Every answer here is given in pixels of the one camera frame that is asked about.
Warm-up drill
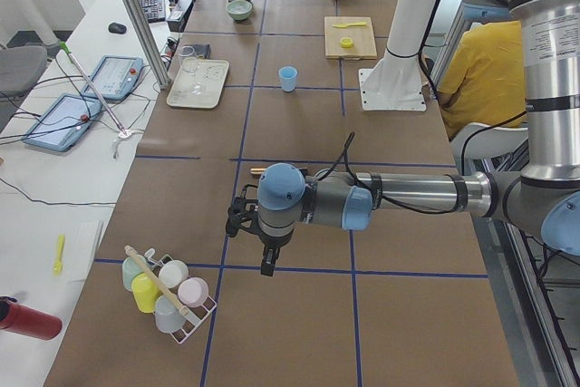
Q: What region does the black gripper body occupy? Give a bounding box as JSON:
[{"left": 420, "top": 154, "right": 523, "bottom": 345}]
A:
[{"left": 226, "top": 184, "right": 294, "bottom": 260}]

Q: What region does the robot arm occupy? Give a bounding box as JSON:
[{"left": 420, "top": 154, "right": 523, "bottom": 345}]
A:
[{"left": 226, "top": 0, "right": 579, "bottom": 276}]

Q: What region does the pink cup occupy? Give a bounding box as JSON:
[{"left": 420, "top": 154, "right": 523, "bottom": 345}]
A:
[{"left": 178, "top": 277, "right": 209, "bottom": 307}]

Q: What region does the cream white cup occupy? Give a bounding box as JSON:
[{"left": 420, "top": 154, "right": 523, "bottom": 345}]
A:
[{"left": 159, "top": 260, "right": 189, "bottom": 289}]

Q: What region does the clear grey cup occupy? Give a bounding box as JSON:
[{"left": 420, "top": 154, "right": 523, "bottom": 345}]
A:
[{"left": 154, "top": 295, "right": 185, "bottom": 334}]

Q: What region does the yellow cup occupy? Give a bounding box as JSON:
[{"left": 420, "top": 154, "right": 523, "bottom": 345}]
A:
[{"left": 130, "top": 273, "right": 162, "bottom": 314}]

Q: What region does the mint green cup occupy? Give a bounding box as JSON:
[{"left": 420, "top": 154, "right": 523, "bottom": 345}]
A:
[{"left": 121, "top": 256, "right": 142, "bottom": 292}]

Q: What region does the light blue cup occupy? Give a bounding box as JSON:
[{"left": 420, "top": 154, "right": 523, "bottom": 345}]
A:
[{"left": 278, "top": 66, "right": 298, "bottom": 92}]

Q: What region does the cream bear tray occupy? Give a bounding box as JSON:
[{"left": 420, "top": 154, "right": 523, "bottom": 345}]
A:
[{"left": 167, "top": 59, "right": 229, "bottom": 110}]

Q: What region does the clear wine glass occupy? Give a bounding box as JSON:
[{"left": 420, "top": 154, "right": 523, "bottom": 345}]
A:
[{"left": 178, "top": 45, "right": 202, "bottom": 94}]

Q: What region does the far teach pendant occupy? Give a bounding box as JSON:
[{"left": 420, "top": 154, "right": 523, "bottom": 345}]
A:
[{"left": 90, "top": 55, "right": 144, "bottom": 102}]

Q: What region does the teach pendant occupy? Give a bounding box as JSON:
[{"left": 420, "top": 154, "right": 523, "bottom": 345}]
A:
[
  {"left": 23, "top": 93, "right": 102, "bottom": 152},
  {"left": 90, "top": 55, "right": 144, "bottom": 102}
]

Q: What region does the yellow plastic spoon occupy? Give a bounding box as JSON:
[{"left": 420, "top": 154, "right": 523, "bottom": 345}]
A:
[{"left": 53, "top": 234, "right": 65, "bottom": 276}]

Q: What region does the near teach pendant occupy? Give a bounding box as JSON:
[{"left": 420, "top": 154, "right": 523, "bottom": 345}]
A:
[{"left": 23, "top": 93, "right": 102, "bottom": 152}]

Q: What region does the green bowl of ice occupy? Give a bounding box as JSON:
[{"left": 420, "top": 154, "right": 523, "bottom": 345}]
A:
[{"left": 226, "top": 0, "right": 253, "bottom": 22}]

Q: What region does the wooden cutting board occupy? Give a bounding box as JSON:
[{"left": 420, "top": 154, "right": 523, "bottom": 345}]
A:
[{"left": 324, "top": 16, "right": 377, "bottom": 60}]

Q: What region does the yellow plastic knife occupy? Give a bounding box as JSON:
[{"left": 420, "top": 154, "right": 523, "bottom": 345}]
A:
[{"left": 332, "top": 21, "right": 367, "bottom": 29}]

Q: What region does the black computer mouse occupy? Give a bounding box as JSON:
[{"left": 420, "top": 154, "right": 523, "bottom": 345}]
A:
[{"left": 108, "top": 23, "right": 127, "bottom": 34}]

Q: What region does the black keyboard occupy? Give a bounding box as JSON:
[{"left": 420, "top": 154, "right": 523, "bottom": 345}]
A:
[{"left": 139, "top": 0, "right": 166, "bottom": 23}]

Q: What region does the pink rod green tip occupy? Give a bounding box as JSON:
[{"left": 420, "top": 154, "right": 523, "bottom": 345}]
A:
[{"left": 60, "top": 42, "right": 131, "bottom": 139}]

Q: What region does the red bottle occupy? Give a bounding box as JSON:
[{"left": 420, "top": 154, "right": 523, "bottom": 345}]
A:
[{"left": 1, "top": 297, "right": 63, "bottom": 340}]

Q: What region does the grey office chair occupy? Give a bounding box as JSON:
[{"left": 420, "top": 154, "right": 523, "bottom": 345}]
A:
[{"left": 1, "top": 45, "right": 48, "bottom": 97}]

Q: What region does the person in yellow shirt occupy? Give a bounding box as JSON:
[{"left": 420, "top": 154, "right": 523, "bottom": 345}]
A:
[{"left": 438, "top": 21, "right": 526, "bottom": 140}]

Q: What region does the white wire cup rack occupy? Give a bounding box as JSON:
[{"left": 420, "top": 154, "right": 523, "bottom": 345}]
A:
[{"left": 145, "top": 248, "right": 217, "bottom": 343}]

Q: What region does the wooden rack handle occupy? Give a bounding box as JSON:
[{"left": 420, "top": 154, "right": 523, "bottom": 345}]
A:
[{"left": 124, "top": 246, "right": 189, "bottom": 317}]

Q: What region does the aluminium frame post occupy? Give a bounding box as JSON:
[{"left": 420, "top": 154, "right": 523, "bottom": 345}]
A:
[{"left": 122, "top": 0, "right": 170, "bottom": 90}]

